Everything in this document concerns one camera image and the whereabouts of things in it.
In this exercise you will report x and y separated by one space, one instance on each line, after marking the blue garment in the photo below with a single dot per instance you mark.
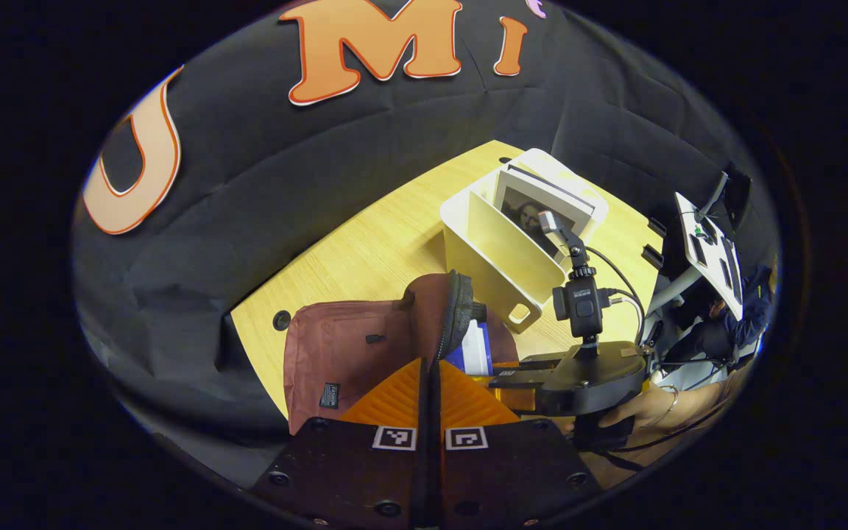
751 316

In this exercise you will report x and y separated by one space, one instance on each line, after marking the portrait cover book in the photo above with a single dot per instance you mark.
534 213

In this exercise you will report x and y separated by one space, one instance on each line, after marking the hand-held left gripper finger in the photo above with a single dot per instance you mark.
437 471
423 471

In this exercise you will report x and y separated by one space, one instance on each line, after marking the white bookshelf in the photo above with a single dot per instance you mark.
497 250

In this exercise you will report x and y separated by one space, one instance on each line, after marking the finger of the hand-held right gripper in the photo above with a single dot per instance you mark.
512 379
542 362

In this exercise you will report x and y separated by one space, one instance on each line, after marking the blue cover book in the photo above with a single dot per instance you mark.
477 350

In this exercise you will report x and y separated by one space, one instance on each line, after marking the white computer monitor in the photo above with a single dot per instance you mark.
712 254

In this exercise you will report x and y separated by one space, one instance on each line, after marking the maroon schoolbag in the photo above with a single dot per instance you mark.
336 346

